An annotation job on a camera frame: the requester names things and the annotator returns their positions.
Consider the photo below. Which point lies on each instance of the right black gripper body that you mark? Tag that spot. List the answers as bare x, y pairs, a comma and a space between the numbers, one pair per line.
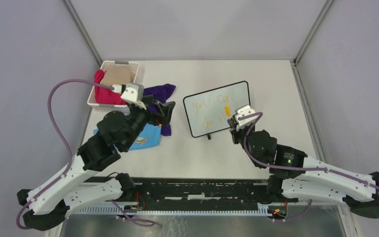
239, 136

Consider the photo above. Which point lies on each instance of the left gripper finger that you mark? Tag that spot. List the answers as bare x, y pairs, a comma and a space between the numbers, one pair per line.
165, 112
150, 103

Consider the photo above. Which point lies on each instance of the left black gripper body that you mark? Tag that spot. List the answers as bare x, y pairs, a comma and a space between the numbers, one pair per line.
152, 116

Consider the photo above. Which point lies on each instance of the orange marker cap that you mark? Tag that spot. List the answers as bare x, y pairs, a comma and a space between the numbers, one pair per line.
227, 110

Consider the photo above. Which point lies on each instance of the black framed whiteboard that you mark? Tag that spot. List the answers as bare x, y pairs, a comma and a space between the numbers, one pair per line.
208, 111

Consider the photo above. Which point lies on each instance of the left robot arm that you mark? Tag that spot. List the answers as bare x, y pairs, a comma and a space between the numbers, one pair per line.
48, 205

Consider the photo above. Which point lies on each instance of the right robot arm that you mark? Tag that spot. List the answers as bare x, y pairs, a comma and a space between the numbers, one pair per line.
294, 174

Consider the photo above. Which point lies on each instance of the purple cloth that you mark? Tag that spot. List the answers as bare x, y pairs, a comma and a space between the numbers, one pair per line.
161, 93

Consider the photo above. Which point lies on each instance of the blue patterned cloth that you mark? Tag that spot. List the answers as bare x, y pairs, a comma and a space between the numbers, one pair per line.
149, 137

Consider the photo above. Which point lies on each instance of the beige cloth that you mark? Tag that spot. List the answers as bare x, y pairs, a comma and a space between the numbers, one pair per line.
118, 75

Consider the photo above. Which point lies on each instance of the red cloth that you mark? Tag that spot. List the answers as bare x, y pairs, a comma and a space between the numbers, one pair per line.
103, 95

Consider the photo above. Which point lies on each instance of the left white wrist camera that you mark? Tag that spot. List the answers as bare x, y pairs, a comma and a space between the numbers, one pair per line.
133, 94

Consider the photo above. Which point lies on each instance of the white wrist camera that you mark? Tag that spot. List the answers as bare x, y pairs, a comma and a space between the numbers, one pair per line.
245, 114
133, 94

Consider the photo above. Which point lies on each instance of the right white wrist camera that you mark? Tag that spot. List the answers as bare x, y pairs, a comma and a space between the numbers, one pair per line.
245, 114

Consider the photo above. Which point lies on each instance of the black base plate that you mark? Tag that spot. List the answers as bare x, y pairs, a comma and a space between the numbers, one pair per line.
184, 194

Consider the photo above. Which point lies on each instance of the white slotted cable duct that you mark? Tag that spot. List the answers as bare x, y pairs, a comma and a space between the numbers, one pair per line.
111, 209

